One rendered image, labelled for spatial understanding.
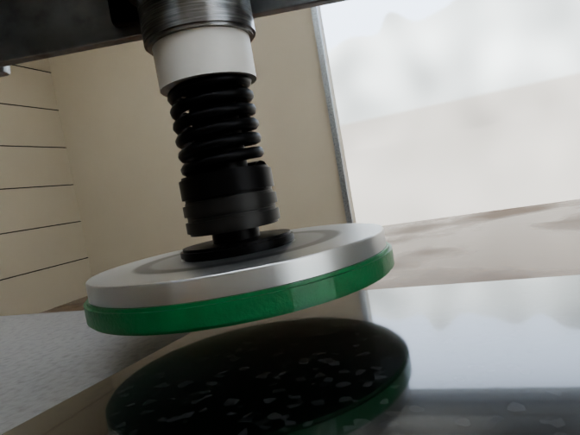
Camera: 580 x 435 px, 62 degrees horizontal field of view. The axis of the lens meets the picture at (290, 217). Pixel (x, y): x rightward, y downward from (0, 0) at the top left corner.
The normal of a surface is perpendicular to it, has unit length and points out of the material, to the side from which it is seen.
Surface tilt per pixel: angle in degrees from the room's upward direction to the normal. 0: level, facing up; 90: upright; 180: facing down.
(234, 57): 90
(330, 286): 90
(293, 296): 90
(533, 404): 0
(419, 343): 0
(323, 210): 90
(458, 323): 0
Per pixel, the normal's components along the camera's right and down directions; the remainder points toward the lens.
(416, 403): -0.17, -0.98
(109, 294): -0.62, 0.15
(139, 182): -0.35, 0.11
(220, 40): 0.50, -0.04
